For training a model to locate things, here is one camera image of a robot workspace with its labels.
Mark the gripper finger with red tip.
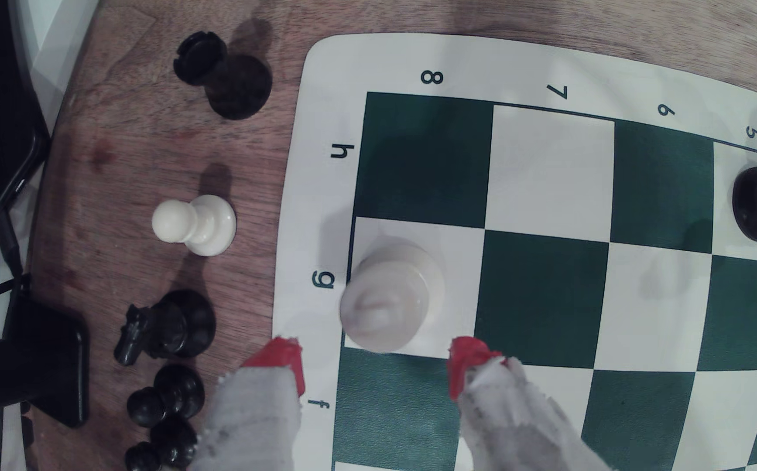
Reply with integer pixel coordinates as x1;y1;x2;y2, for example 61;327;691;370
185;336;306;471
448;336;615;471

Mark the white pawn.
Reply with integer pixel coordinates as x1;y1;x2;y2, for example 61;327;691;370
339;241;446;355

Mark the black pawn chess piece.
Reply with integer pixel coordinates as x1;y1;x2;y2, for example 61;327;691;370
126;364;206;429
124;416;199;471

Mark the black knight chess piece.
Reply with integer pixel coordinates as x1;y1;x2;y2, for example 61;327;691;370
114;289;217;367

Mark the white pawn chess piece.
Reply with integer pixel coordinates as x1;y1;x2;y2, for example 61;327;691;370
151;194;237;257

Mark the green and white chess mat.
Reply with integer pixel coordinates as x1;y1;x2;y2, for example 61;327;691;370
272;33;757;471

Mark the black rook chess piece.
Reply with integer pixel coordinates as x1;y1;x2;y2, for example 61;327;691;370
173;31;273;121

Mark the black stand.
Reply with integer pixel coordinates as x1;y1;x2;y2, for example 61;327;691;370
0;294;90;429

